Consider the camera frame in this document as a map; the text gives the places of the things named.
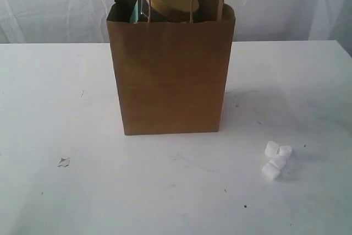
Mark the brown paper bag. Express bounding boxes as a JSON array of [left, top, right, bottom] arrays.
[[107, 0, 235, 135]]

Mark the small clear plastic scrap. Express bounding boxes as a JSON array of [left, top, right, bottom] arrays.
[[58, 157, 70, 168]]

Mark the clear jar gold lid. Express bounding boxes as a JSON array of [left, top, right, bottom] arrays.
[[129, 0, 199, 24]]

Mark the white backdrop curtain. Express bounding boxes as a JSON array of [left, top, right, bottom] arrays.
[[1, 0, 351, 50]]

